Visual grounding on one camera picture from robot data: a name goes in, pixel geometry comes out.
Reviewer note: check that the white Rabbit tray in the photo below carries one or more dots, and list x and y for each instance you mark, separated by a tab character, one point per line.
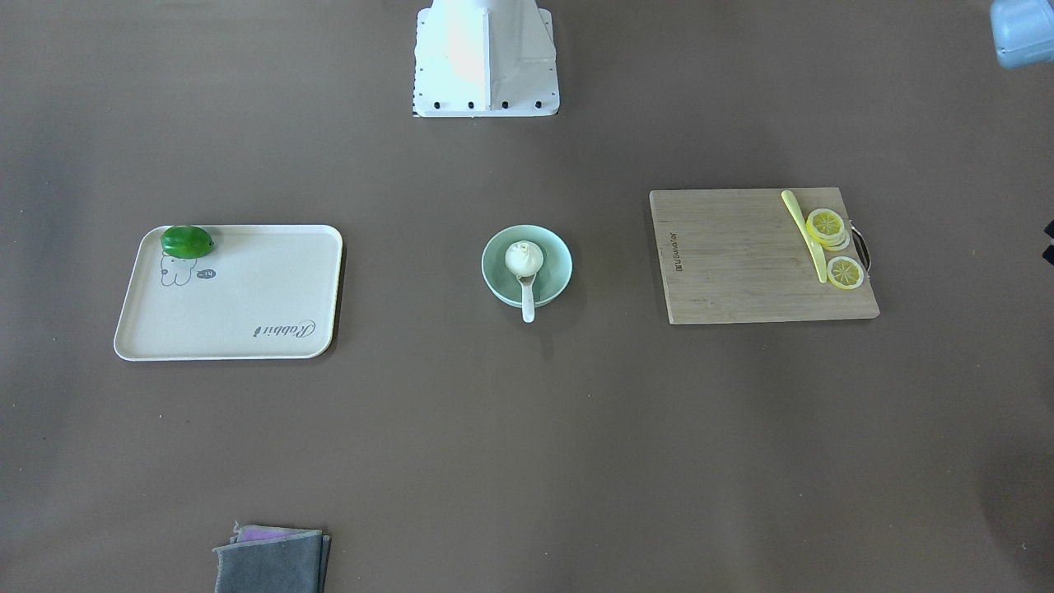
265	292

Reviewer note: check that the grey purple folded cloth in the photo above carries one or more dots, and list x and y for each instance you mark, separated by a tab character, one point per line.
262	558

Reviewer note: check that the lemon slice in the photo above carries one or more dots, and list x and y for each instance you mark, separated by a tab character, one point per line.
845	273

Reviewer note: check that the metal cutting board handle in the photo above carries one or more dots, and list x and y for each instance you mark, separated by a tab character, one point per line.
861	247

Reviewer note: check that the stacked lemon slices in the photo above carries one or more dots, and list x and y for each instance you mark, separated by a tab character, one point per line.
828	229

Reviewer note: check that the white steamed bun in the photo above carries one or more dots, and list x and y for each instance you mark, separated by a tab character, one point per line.
524	258

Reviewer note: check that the white ceramic spoon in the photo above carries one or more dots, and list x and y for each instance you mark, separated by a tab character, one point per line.
528	301

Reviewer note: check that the black object at edge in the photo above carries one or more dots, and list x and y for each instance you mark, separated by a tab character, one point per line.
1048	253

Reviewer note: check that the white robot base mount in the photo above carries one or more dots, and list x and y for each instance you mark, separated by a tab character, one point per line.
477	59

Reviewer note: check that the bamboo cutting board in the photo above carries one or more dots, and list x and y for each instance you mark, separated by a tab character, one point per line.
731	256

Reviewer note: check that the yellow plastic knife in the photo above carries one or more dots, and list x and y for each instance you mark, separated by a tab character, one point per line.
813	246

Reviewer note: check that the green bell pepper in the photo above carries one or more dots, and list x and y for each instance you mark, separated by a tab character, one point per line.
187	242

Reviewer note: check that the green ceramic bowl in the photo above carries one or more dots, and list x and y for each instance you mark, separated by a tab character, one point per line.
553	276

